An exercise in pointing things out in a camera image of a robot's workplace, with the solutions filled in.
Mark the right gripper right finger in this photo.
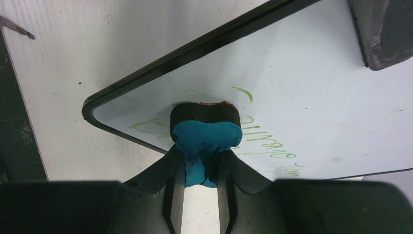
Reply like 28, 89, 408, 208
212, 151, 413, 234

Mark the blue whiteboard eraser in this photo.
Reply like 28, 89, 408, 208
170, 102, 243, 188

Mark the small black-framed whiteboard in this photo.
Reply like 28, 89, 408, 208
82, 0, 413, 179

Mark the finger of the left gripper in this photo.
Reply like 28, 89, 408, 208
348, 0, 413, 71

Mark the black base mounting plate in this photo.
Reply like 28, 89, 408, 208
0, 36, 48, 183

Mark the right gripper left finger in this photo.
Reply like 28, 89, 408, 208
0, 147, 185, 234

